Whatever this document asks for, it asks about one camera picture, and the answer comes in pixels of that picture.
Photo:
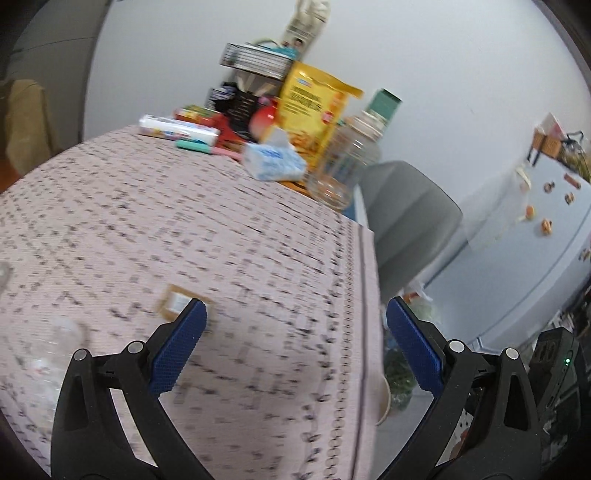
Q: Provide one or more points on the clear plastic water jug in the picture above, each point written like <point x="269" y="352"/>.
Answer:
<point x="344" y="166"/>

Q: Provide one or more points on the orange round fridge magnet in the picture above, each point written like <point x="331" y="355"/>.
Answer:
<point x="529" y="213"/>

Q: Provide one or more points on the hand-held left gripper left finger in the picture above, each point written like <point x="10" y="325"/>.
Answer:
<point x="178" y="355"/>

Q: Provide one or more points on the brown chair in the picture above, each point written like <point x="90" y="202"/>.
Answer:
<point x="27" y="120"/>

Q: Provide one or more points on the bag of green vegetables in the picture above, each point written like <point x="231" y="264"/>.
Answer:
<point x="399" y="378"/>

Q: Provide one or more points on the grey upholstered chair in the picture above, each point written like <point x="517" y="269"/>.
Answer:
<point x="406" y="217"/>

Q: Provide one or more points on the green marker pen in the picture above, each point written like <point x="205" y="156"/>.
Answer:
<point x="194" y="146"/>

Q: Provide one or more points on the light blue refrigerator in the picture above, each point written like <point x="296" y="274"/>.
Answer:
<point x="517" y="277"/>

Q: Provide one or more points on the red snack package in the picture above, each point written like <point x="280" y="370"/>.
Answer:
<point x="198" y="115"/>

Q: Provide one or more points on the white plastic bags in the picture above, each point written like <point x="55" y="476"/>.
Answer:
<point x="418" y="302"/>

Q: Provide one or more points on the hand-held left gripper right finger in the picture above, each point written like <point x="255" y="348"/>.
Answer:
<point x="413" y="350"/>

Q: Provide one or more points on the grey door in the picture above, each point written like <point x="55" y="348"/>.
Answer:
<point x="55" y="46"/>

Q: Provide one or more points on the tall green box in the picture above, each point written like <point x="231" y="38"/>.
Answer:
<point x="385" y="104"/>

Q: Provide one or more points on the yellow snack bag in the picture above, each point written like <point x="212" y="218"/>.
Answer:
<point x="314" y="110"/>

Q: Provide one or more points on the yellow fridge magnet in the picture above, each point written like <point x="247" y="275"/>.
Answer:
<point x="547" y="226"/>

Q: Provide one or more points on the pink marker pen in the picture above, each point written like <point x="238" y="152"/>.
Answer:
<point x="226" y="152"/>

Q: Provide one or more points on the small dark fridge magnet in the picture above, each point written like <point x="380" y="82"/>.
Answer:
<point x="570" y="198"/>

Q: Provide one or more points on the small brown paper packet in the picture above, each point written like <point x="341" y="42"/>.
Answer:
<point x="173" y="302"/>

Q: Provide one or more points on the clear plastic wrapper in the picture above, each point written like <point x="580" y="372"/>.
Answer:
<point x="51" y="350"/>

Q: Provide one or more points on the round beige trash bin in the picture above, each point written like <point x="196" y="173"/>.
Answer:
<point x="385" y="401"/>

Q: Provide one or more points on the rectangular orange fridge magnet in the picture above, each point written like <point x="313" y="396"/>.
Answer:
<point x="571" y="180"/>

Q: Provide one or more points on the red round container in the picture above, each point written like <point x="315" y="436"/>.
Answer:
<point x="264" y="122"/>

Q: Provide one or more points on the white rectangular box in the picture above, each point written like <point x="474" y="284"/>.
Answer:
<point x="178" y="128"/>

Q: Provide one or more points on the blue tissue pack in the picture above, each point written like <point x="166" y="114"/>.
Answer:
<point x="274" y="159"/>

